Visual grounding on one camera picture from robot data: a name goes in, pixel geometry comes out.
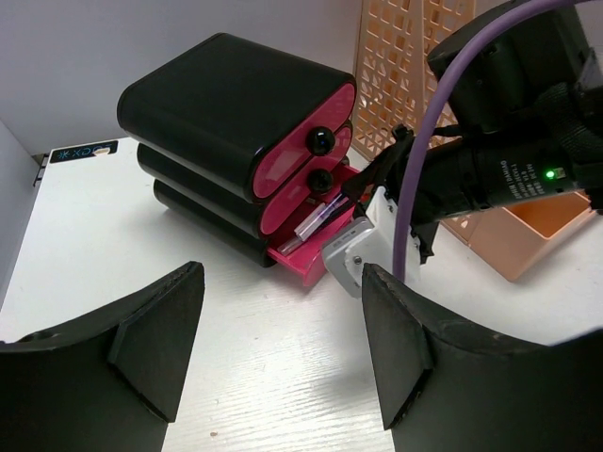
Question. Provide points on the black pink drawer unit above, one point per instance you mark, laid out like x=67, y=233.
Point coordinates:
x=249, y=140

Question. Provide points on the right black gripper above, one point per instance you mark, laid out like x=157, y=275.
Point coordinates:
x=443, y=191

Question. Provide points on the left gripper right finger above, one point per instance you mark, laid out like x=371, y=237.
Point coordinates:
x=446, y=383

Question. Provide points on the red gel pen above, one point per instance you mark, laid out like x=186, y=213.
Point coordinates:
x=290, y=246

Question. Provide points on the dark purple gel pen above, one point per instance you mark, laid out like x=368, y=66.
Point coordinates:
x=322, y=216

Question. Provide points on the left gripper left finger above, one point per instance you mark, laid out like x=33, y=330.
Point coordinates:
x=109, y=380

